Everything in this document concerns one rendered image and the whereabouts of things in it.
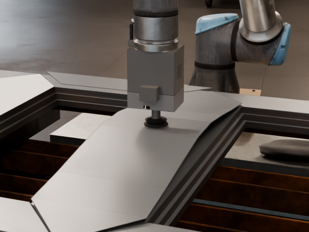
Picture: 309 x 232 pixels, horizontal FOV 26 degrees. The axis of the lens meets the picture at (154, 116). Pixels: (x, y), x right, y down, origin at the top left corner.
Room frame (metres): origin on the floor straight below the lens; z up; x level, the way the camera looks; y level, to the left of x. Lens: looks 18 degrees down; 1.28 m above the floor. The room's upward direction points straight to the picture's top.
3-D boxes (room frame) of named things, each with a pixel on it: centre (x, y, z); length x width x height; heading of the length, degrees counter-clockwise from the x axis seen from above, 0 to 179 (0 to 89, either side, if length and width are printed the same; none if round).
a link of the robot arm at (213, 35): (1.86, -0.18, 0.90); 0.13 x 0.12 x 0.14; 67
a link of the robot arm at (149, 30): (1.12, 0.00, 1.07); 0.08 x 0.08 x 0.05
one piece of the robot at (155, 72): (1.11, 0.00, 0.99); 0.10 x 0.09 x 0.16; 163
